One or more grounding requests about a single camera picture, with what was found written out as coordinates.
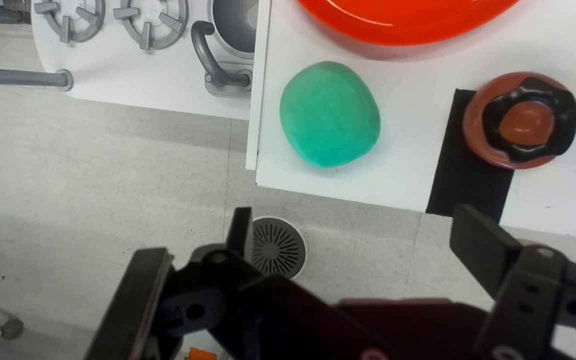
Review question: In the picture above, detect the black tape patch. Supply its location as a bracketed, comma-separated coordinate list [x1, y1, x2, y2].
[424, 86, 518, 224]

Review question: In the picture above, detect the white toy stove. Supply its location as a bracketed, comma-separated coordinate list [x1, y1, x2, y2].
[0, 0, 261, 124]

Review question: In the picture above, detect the round grey floor disc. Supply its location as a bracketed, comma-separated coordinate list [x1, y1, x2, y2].
[250, 214, 308, 280]

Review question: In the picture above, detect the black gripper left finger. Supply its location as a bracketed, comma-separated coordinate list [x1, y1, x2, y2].
[86, 246, 175, 360]

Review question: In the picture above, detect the white tray board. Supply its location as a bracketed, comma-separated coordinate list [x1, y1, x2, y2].
[244, 0, 576, 242]

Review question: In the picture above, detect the brown toy donut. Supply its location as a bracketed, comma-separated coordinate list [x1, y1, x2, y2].
[462, 70, 576, 172]

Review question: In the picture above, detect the small orange floor tape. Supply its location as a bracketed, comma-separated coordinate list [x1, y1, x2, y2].
[186, 346, 220, 360]

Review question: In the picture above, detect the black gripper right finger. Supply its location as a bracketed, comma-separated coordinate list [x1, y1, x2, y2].
[448, 203, 525, 301]

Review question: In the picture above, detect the orange plate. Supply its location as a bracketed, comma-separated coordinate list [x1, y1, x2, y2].
[296, 0, 524, 48]

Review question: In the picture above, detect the green round plushie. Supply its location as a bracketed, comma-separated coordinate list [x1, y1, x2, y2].
[278, 60, 381, 170]

